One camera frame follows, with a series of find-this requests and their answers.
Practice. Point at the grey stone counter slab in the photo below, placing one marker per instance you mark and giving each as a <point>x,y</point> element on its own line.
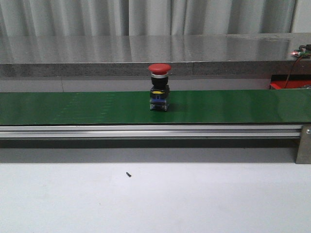
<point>216,54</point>

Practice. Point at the grey pleated curtain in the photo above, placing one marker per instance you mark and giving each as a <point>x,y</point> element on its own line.
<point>144,17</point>

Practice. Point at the aluminium conveyor side rail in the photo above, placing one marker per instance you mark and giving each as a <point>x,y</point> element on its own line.
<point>158,130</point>

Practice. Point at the small circuit board red LED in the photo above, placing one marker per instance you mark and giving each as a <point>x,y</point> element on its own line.
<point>303,51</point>

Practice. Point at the green conveyor belt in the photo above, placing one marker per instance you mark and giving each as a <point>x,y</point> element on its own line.
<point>210,106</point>

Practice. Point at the red plastic bin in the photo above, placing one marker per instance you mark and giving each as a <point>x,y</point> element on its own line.
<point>294,81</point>

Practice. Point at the metal conveyor support bracket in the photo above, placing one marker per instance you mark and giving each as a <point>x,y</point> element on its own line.
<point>304,149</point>

